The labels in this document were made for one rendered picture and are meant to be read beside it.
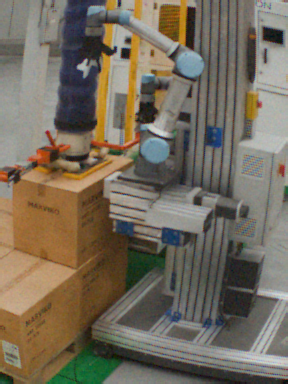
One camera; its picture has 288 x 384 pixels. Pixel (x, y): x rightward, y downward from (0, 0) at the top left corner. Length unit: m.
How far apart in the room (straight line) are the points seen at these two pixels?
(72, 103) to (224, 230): 0.96
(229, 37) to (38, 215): 1.30
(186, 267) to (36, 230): 0.77
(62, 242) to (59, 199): 0.22
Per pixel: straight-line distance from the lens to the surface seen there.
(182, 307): 3.51
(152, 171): 3.08
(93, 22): 2.83
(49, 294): 3.08
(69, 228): 3.24
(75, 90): 3.29
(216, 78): 3.07
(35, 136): 4.93
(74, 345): 3.49
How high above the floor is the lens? 2.04
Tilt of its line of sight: 20 degrees down
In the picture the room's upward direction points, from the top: 4 degrees clockwise
